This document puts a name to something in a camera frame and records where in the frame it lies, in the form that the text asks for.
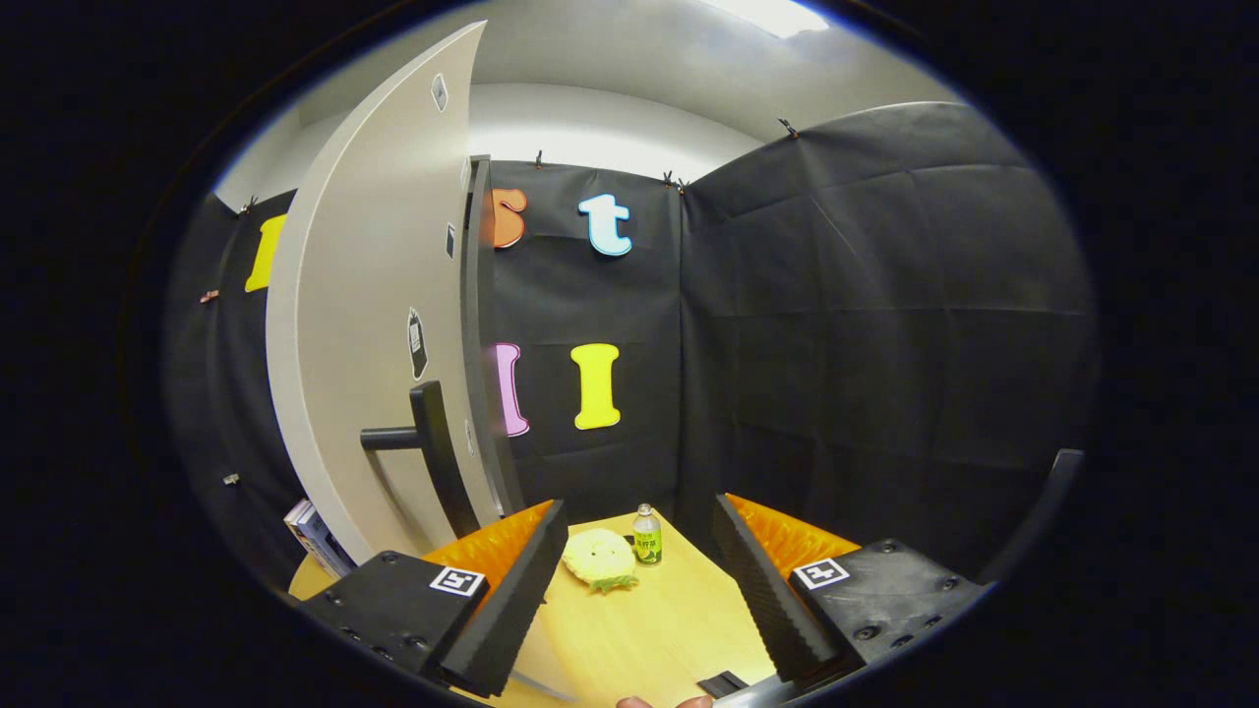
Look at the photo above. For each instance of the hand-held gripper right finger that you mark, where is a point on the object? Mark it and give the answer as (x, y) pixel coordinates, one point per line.
(765, 600)

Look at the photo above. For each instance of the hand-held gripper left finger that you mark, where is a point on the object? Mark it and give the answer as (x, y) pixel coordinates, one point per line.
(516, 600)

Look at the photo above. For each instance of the beige shoe cabinet door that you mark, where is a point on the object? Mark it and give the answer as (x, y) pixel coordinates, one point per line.
(354, 324)

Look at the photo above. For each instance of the black flat object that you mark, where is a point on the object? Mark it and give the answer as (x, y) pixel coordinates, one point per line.
(723, 683)

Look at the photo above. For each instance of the yellow plush toy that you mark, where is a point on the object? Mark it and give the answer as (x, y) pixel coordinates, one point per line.
(600, 556)

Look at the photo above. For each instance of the green label drink bottle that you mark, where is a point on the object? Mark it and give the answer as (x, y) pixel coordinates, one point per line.
(646, 541)

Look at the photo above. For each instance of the blue cover book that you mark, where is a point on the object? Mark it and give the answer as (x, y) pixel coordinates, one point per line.
(325, 546)

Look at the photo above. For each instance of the white cover book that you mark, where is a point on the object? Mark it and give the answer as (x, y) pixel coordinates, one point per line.
(295, 513)

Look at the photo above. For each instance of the dark curved bar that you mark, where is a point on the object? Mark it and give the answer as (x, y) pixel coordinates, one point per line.
(1033, 511)

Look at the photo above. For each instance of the black backdrop cloth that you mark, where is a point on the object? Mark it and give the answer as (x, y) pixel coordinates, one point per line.
(866, 324)

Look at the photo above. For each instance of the long ceiling light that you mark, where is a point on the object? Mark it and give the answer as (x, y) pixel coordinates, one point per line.
(767, 15)

